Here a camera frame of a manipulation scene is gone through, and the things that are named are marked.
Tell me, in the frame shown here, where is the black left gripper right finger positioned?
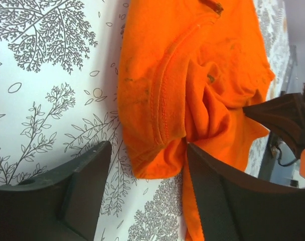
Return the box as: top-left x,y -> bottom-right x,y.
187,144 -> 305,241

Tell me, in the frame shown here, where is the floral patterned table mat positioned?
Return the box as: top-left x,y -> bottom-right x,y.
0,1 -> 290,240

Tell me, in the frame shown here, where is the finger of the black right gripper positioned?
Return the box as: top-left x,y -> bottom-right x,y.
243,93 -> 305,157

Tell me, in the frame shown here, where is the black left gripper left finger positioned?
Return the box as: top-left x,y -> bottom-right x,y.
0,141 -> 111,240

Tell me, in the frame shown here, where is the orange t shirt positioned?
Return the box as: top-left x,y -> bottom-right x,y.
117,1 -> 275,240

